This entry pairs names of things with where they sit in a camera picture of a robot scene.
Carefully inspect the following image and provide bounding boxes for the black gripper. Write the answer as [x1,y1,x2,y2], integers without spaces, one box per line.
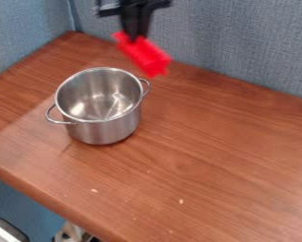
[96,0,172,43]

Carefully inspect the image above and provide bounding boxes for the red plastic block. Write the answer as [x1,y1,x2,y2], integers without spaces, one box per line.
[112,31,172,78]

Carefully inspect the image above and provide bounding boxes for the metal pot with handles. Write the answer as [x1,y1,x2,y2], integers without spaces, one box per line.
[45,67,151,145]

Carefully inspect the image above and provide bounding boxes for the light object under table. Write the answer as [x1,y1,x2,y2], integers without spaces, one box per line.
[52,222,101,242]

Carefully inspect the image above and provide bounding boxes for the black and white chair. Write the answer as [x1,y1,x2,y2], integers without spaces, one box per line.
[0,218,29,242]

